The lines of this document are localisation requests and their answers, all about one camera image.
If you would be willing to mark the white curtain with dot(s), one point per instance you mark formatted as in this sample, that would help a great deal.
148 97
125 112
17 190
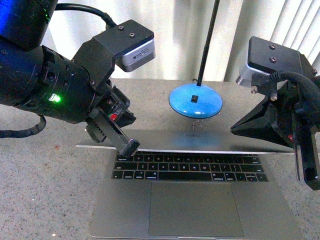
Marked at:
180 30

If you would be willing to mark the grey laptop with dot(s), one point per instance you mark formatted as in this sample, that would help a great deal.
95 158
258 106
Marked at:
192 185

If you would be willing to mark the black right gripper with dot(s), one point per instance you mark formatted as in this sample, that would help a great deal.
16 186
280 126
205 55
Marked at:
289 116

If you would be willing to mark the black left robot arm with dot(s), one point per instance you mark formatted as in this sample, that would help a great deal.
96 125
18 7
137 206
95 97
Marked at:
37 79

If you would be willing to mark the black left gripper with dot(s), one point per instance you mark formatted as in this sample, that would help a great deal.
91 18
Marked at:
108 117

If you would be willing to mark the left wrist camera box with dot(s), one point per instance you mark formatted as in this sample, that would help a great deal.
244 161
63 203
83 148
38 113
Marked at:
129 46

